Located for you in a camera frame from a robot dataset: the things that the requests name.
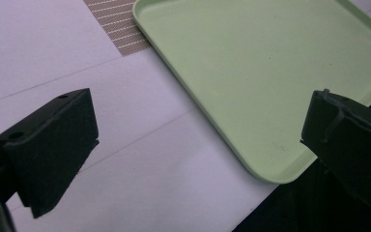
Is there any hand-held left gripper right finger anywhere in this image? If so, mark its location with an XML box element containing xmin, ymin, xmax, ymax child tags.
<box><xmin>300</xmin><ymin>88</ymin><xmax>371</xmax><ymax>211</ymax></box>

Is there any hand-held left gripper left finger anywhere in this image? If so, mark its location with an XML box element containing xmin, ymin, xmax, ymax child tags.
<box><xmin>0</xmin><ymin>87</ymin><xmax>100</xmax><ymax>219</ymax></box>

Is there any light green plastic tray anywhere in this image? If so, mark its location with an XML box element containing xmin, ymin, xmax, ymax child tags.
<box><xmin>131</xmin><ymin>0</ymin><xmax>371</xmax><ymax>185</ymax></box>

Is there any brown striped woven mat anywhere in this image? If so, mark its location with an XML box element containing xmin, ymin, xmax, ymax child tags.
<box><xmin>82</xmin><ymin>0</ymin><xmax>153</xmax><ymax>57</ymax></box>

